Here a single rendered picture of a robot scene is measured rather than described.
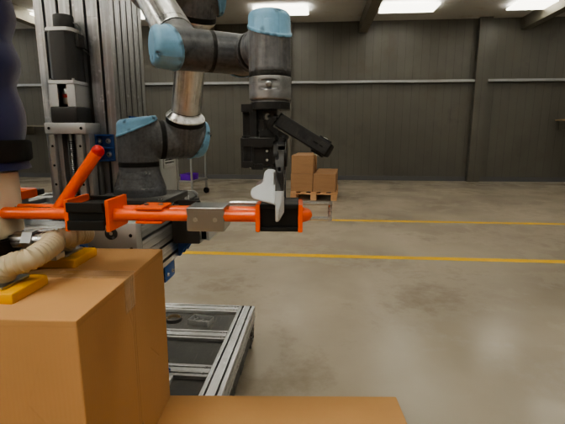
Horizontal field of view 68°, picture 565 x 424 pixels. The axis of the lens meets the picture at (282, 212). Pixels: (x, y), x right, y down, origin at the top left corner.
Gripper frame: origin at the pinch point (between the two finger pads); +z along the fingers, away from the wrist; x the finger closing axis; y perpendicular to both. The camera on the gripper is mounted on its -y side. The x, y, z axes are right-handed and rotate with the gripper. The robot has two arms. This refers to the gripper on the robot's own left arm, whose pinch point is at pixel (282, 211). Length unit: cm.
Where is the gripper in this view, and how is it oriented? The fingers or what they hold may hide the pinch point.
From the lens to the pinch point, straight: 78.7
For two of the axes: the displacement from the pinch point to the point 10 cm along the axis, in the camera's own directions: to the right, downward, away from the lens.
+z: 0.0, 9.8, 1.9
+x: -0.4, 1.9, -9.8
